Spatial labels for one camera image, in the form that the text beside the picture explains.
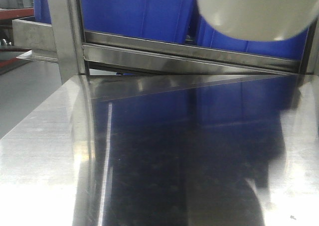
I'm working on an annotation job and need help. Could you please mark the blue crate behind left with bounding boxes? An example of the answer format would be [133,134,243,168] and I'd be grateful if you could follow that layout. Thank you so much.
[81,0,195,43]

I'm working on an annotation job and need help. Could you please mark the blue crate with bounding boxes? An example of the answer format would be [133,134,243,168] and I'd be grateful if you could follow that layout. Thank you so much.
[81,0,195,43]
[195,17,309,60]

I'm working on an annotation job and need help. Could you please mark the blue crate behind right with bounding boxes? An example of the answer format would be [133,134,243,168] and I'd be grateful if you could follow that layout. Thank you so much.
[195,17,309,60]

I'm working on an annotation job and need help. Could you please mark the red rack beam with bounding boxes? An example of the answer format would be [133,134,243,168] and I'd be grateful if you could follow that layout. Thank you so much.
[0,7,34,20]

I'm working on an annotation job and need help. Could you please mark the steel shelf frame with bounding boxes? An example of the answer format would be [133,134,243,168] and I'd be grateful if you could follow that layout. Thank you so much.
[13,0,319,82]

